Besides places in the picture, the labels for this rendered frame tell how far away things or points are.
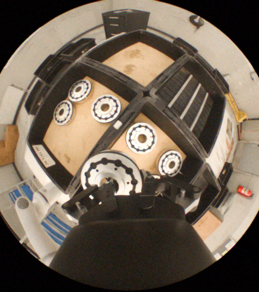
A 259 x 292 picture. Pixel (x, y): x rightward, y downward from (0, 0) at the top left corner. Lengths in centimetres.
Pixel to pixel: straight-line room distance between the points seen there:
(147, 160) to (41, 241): 44
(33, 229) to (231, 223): 303
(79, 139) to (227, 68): 358
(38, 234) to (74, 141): 36
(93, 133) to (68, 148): 13
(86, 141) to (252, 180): 328
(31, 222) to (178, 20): 372
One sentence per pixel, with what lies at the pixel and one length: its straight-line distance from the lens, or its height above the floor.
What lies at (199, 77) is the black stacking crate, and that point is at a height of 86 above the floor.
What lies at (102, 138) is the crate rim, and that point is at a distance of 22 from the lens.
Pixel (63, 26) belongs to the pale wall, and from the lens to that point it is 338.
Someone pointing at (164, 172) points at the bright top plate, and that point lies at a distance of 33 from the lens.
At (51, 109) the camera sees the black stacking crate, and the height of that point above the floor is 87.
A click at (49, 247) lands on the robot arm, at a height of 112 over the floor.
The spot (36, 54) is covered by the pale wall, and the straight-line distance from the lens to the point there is 313.
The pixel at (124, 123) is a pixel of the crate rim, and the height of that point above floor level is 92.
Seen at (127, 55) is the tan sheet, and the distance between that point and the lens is 52.
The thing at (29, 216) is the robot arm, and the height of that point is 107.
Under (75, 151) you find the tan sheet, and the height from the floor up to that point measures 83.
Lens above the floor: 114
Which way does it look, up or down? 86 degrees down
